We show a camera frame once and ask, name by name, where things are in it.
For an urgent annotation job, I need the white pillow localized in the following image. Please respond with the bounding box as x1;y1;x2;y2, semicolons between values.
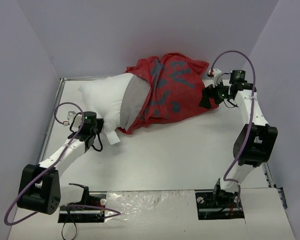
79;73;151;145

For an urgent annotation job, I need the red printed pillowcase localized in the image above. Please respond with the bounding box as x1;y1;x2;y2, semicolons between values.
118;53;209;135

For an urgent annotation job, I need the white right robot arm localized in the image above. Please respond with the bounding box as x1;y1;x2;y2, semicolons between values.
199;68;278;207

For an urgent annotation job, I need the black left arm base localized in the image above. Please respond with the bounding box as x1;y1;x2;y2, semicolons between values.
57;192;107;224

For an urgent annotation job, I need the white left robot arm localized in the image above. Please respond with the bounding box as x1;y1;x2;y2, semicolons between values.
16;111;104;215

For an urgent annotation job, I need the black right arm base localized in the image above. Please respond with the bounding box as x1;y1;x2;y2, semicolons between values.
195;190;245;221

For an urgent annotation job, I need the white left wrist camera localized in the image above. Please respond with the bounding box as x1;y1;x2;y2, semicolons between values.
67;111;82;128

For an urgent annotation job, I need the metal table edge rail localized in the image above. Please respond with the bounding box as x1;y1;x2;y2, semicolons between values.
38;78;65;163

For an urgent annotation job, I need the black thin cable loop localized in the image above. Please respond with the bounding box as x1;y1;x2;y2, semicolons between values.
61;211;78;240

